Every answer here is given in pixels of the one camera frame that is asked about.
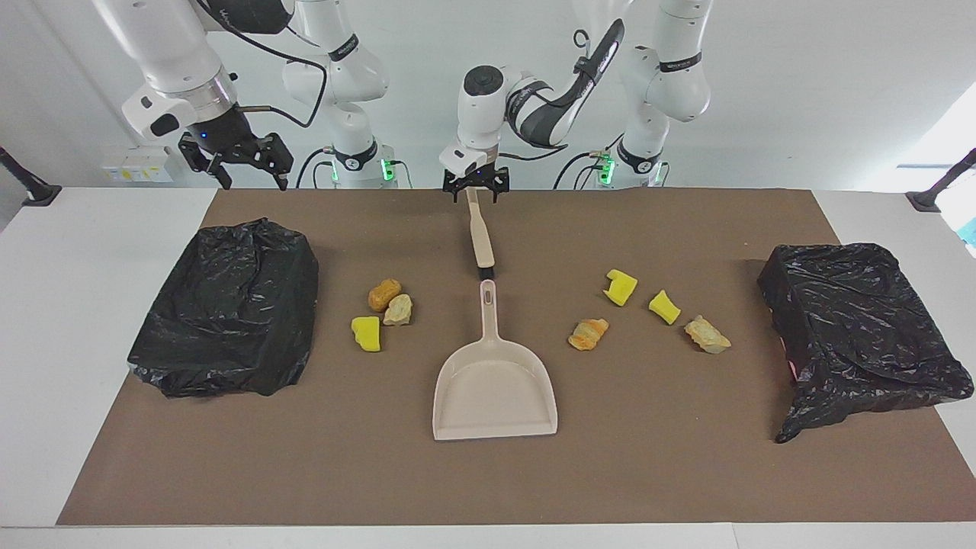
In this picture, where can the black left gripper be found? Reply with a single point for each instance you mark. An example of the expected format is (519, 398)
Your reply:
(476, 177)

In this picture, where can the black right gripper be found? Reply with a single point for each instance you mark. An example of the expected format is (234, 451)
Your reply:
(223, 133)

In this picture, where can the beige brush black bristles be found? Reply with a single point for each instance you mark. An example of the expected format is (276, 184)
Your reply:
(480, 244)

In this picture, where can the brown bread roll toy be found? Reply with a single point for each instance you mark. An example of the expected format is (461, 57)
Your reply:
(383, 294)

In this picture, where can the pale dumpling toy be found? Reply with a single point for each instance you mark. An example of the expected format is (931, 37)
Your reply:
(707, 335)
(399, 310)

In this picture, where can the yellow sponge green backing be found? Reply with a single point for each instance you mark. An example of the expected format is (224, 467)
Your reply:
(623, 287)

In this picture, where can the yellow sponge piece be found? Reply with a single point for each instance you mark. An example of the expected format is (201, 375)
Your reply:
(367, 334)
(664, 307)

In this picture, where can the orange croissant toy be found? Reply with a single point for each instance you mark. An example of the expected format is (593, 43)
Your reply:
(589, 335)

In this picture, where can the beige plastic dustpan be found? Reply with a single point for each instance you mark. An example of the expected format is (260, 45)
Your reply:
(496, 389)

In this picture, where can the black trash bag bin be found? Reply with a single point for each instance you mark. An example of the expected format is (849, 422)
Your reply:
(229, 320)

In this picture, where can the black bag bin pink rim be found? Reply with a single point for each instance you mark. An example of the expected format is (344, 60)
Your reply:
(854, 328)

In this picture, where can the black clamp stand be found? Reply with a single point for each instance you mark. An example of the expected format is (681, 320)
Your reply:
(926, 201)
(38, 194)

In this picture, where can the brown table mat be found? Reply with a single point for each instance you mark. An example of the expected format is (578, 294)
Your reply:
(488, 488)

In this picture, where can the teal object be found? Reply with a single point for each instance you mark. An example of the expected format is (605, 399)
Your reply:
(970, 232)

